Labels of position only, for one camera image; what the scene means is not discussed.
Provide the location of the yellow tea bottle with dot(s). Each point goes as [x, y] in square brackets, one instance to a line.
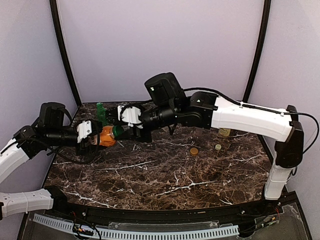
[224, 132]

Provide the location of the pale yellow bottle cap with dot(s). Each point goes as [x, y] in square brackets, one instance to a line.
[218, 147]

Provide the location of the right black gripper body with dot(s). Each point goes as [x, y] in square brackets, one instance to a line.
[139, 133]

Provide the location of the green plastic bottle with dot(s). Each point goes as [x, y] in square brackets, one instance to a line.
[101, 114]

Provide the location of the brown coffee bottle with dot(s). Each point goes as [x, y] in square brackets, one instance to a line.
[198, 131]

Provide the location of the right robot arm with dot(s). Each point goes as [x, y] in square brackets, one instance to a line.
[208, 108]

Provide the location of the left black frame post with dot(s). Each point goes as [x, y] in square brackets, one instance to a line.
[63, 52]

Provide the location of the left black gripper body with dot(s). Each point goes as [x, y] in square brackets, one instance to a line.
[81, 146]

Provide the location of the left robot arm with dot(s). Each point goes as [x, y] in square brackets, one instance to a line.
[47, 132]

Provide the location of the right black frame post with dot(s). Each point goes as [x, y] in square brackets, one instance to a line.
[258, 50]

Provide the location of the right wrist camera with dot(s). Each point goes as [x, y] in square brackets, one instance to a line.
[130, 116]

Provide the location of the white cable tray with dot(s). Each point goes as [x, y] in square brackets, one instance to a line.
[130, 231]

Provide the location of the black frame post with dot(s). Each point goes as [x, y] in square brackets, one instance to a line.
[258, 50]
[63, 52]

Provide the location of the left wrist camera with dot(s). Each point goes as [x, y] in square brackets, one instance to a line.
[86, 129]

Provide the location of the black front rail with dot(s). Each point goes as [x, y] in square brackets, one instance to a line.
[239, 214]

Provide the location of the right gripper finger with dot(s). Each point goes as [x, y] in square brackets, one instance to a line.
[129, 134]
[111, 116]

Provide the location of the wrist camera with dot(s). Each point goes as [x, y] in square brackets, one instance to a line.
[130, 116]
[86, 129]

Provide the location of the gold bottle cap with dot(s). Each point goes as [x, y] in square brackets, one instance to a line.
[194, 151]

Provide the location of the orange juice bottle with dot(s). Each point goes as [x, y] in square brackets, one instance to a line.
[107, 136]

